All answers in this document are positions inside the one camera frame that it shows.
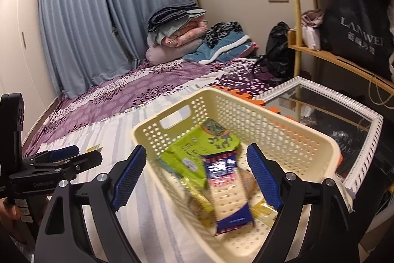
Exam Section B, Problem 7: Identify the bright green snack packet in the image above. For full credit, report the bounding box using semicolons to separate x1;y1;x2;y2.
155;118;241;186

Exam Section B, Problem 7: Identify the pink folded blanket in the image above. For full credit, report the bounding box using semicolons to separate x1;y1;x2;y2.
162;19;210;46

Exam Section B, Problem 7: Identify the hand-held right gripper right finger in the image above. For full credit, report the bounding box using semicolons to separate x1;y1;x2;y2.
246;143;361;263

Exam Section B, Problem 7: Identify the light blue snack packet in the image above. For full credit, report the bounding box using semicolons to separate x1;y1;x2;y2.
155;158;170;173

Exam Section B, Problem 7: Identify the lilac pillow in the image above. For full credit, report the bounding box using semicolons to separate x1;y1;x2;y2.
145;39;204;64

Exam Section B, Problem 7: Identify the white striped blanket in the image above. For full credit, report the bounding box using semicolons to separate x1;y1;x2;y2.
40;81;278;263

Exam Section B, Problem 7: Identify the orange foam puzzle mat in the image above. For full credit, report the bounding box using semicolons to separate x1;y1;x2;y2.
211;84;278;109

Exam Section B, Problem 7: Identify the black backpack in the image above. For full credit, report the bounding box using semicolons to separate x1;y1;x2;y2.
255;22;296;82

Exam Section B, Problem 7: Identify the dark blue cracker packet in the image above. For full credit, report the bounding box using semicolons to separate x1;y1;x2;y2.
201;150;257;236

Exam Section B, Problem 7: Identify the person's left hand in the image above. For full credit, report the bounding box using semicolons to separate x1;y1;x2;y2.
0;198;19;221

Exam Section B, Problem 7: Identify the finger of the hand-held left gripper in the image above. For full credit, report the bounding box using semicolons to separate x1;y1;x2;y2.
26;144;80;165
18;150;103;190

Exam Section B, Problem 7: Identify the teal blanket with white trim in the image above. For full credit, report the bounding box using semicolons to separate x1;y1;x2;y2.
182;35;257;64

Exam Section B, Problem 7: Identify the black tote bag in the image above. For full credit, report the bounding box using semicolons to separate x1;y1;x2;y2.
318;0;394;79

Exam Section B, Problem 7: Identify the yellow green snack packet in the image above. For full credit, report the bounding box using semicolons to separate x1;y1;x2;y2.
179;177;216;227

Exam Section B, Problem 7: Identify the pink cloth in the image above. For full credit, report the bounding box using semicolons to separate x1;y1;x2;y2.
301;9;326;28

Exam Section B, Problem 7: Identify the purple floral bed sheet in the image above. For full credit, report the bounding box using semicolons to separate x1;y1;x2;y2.
25;58;296;156

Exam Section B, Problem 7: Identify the pale brown snack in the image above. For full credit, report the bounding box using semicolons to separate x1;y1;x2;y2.
240;169;260;199

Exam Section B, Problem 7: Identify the white cord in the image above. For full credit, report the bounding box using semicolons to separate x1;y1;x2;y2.
368;75;394;109

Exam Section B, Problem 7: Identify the cream plastic basket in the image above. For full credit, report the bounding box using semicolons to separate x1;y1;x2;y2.
132;87;344;263

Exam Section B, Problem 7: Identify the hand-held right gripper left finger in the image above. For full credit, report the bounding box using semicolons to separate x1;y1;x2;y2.
34;144;148;263

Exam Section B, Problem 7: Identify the dark grey folded blanket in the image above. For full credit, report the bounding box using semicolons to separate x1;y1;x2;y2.
148;2;207;32

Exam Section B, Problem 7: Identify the black white patterned garment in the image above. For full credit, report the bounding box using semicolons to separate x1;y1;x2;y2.
203;22;244;46

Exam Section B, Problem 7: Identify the white wardrobe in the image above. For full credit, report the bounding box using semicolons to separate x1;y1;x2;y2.
0;0;59;140

